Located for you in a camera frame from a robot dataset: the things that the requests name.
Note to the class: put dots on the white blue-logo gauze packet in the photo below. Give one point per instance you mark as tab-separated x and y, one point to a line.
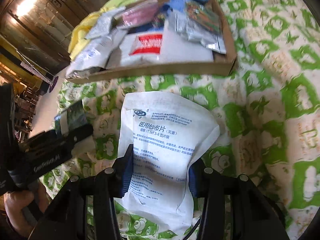
95	55

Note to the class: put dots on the pink mask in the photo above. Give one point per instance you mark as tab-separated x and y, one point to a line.
137	15

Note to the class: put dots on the colourful picture sachet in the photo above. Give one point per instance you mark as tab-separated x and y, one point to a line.
69	119

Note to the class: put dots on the green patterned white quilt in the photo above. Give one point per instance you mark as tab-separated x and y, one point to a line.
267	109

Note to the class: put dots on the dark wooden cabinet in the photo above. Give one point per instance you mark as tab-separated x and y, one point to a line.
41	29

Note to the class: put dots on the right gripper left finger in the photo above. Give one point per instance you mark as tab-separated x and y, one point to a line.
123	170

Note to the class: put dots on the person's left hand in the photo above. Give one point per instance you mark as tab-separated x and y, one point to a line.
14	203

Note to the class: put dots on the shallow cardboard box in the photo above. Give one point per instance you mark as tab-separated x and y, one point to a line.
222	65

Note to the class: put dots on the white foam sheet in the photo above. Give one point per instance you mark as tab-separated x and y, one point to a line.
176	49

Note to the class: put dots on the white medical gauze packet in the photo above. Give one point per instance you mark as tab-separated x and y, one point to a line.
168	133

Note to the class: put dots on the silver foil packet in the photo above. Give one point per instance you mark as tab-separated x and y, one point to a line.
191	31

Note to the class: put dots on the dark blue cloth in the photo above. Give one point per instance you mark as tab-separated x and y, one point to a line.
157	24

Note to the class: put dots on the grey text sachet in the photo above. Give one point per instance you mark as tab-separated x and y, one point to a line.
104	24

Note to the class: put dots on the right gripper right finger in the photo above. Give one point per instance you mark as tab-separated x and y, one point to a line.
199	175

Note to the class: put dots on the colourful sticks packet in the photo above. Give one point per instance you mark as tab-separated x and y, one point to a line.
204	17

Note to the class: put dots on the white gauze packet red label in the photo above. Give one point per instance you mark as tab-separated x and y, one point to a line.
136	50

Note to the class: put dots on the yellow cloth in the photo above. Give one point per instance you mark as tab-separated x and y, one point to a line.
78	40

